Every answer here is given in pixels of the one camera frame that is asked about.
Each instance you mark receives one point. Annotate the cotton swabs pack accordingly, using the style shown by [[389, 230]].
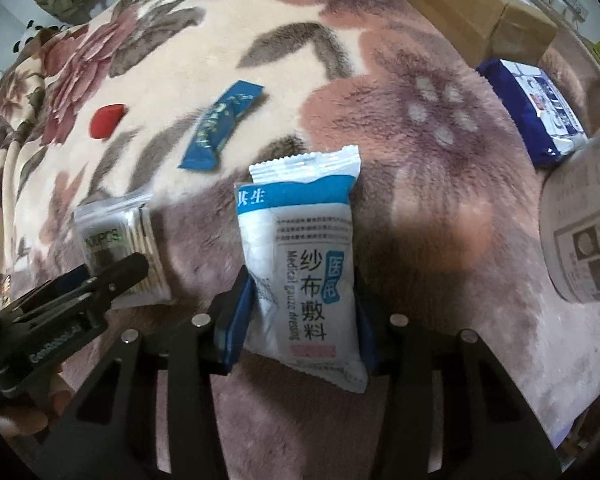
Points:
[[140, 230]]

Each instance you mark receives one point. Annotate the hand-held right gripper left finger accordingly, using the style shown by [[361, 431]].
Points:
[[235, 320]]

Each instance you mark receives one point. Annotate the printed grey paper sheet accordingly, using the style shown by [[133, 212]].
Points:
[[585, 210]]

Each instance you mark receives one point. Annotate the white power strip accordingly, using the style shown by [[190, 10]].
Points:
[[572, 0]]

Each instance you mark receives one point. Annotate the white blue gauze packet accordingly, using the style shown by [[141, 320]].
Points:
[[300, 240]]

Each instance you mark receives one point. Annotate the floral fleece blanket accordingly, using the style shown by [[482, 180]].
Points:
[[380, 125]]

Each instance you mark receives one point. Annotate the large cardboard box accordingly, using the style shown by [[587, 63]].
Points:
[[450, 5]]

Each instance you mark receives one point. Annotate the red soft pad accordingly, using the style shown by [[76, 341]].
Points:
[[107, 120]]

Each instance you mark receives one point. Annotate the blue tissue pack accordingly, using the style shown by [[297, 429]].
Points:
[[525, 105]]

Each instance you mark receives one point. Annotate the small cardboard box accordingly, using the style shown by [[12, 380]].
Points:
[[522, 35]]

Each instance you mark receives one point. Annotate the person's left hand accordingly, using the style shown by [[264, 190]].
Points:
[[25, 412]]

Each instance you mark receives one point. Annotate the blue sachet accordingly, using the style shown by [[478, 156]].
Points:
[[220, 127]]

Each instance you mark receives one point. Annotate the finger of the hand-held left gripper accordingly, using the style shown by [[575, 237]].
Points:
[[55, 287], [125, 272]]

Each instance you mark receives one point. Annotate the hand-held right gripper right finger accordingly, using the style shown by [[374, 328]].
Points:
[[366, 335]]

